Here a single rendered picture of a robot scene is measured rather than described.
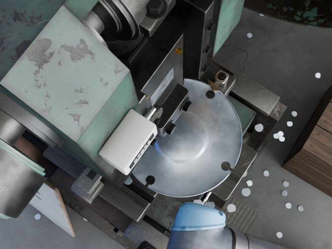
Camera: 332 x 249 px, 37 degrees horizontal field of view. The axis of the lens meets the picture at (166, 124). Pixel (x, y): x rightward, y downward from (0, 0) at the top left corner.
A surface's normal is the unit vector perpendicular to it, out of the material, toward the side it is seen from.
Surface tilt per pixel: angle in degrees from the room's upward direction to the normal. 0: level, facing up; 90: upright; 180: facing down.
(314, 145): 0
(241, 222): 0
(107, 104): 90
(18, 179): 64
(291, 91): 0
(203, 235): 15
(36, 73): 45
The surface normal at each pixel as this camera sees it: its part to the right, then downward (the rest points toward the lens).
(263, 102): -0.03, -0.25
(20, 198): 0.80, 0.48
